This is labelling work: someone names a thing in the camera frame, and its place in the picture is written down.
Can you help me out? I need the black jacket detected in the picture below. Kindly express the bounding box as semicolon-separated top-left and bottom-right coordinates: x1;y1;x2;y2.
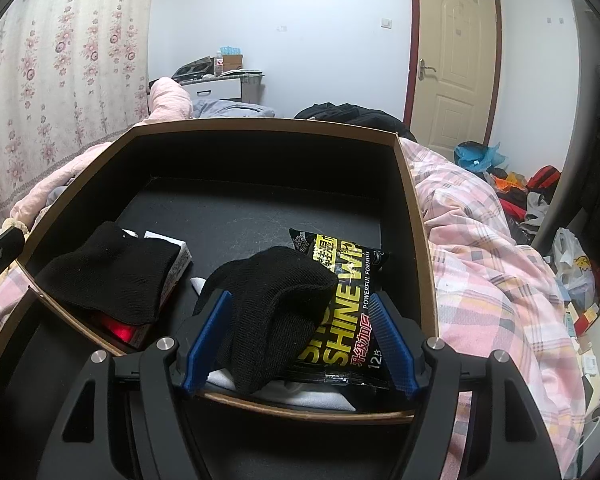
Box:
294;103;417;142

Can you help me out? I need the blue plastic bag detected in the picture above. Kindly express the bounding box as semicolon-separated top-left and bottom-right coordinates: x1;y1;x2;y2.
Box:
455;141;508;173

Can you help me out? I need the black yellow wipes packet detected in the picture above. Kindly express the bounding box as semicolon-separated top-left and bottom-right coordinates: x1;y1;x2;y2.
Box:
272;227;391;391

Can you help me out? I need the cream door with brown frame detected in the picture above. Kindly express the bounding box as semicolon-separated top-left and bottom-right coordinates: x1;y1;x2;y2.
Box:
402;0;502;150

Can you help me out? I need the grey quilt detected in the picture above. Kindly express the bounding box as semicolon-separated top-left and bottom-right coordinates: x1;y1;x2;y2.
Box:
192;99;278;120

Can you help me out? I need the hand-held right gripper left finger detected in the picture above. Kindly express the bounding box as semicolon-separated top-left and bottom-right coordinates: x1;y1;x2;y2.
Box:
40;291;233;480

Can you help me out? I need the pink plaid bedsheet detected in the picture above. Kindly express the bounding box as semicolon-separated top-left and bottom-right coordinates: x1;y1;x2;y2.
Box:
0;137;588;480

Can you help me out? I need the brown-edged black box lid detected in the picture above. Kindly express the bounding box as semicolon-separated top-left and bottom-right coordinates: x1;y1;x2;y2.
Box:
0;285;416;480

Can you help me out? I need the black sock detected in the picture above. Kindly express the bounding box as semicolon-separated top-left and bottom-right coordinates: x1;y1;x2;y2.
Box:
35;221;182;325
192;246;339;395

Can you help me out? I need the pile of small boxes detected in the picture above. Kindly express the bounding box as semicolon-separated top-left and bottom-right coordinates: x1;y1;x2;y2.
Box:
562;290;600;411

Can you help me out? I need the orange cloth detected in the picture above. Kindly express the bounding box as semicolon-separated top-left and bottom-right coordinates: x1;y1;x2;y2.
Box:
492;171;530;195

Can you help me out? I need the white sock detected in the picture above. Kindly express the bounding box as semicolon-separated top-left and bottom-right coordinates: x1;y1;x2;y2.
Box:
190;277;357;413

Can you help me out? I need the white plastic bag yellow print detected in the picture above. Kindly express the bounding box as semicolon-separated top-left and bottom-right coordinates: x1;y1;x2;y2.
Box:
552;227;596;311

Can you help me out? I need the brown-edged black storage box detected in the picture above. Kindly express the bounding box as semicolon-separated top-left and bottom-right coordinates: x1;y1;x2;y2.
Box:
17;116;440;423

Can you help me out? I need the floral curtain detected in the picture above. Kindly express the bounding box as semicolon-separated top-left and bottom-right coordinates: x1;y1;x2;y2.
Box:
0;0;158;233

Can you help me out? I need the pile of dark clothes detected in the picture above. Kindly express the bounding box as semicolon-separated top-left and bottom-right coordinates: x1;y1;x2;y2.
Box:
495;187;551;246

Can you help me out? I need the white desk with drawer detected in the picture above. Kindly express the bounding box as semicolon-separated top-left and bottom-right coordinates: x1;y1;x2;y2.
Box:
177;72;266;106

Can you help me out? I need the red white tissue pack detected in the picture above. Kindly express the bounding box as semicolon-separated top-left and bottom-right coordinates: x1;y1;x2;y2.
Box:
144;231;192;311
92;229;150;349

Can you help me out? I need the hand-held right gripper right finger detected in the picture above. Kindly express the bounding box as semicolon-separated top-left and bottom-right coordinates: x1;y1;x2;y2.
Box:
369;292;563;480

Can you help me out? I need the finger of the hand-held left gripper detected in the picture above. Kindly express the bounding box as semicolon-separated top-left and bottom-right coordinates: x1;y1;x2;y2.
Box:
0;225;26;276

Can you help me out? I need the red bag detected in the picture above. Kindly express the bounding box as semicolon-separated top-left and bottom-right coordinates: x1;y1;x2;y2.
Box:
527;165;563;191

